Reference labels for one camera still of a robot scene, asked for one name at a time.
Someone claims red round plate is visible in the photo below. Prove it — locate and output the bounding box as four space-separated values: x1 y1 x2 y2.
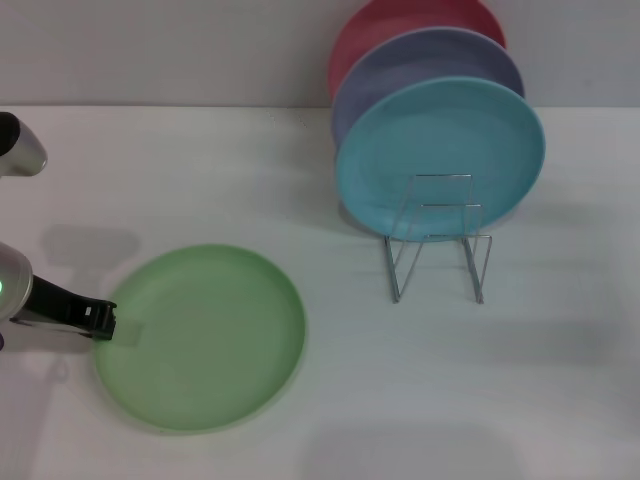
327 0 509 101

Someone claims green round plate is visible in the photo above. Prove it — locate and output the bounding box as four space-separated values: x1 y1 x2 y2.
93 243 307 437

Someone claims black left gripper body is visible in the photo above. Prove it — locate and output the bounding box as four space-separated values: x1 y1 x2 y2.
9 273 101 342

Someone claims purple round plate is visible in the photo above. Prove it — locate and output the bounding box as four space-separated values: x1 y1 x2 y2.
330 27 526 151

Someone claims blue round plate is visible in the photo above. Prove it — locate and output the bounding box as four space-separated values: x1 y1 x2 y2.
334 76 547 244

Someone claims chrome wire plate rack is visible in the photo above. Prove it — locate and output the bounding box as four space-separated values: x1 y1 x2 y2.
383 172 494 305

